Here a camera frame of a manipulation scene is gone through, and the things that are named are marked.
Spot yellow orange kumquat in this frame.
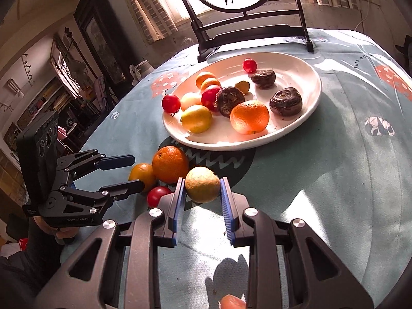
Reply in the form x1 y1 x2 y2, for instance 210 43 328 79
128 162 157 193

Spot yellow lemon fruit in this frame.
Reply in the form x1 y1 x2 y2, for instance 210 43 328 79
181 105 213 133

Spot large red plum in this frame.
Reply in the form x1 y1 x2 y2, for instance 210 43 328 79
201 85 221 112

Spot small orange kumquat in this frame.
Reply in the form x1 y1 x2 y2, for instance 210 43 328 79
195 71 216 89

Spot large orange mandarin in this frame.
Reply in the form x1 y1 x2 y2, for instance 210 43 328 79
230 100 270 135

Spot small orange mandarin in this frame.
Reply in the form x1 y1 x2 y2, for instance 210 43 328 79
200 78 221 93

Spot dark wrinkled passion fruit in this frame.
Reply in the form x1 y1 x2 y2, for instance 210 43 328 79
216 87 245 118

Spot dark brown passion fruit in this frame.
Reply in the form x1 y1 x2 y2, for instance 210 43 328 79
270 87 302 116

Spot small red cherry tomato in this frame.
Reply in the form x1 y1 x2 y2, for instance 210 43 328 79
242 58 258 74

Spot yellow green small fruit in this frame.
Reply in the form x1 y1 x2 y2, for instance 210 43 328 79
185 167 221 203

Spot pale yellow kumquat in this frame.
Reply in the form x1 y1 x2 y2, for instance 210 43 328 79
180 92 202 112

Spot person's left hand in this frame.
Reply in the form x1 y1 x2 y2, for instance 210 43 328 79
33 216 79 240

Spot person's right hand fingertip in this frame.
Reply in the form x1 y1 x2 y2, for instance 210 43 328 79
220 294 246 309

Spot white ceramic jug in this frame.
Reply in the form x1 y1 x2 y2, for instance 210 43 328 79
129 60 154 84

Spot light blue patterned tablecloth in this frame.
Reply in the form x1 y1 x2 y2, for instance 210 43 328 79
82 29 411 308

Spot white oval plate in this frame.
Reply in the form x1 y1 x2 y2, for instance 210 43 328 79
163 52 322 151

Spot round painted screen on stand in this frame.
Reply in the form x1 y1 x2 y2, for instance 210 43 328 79
182 0 314 62

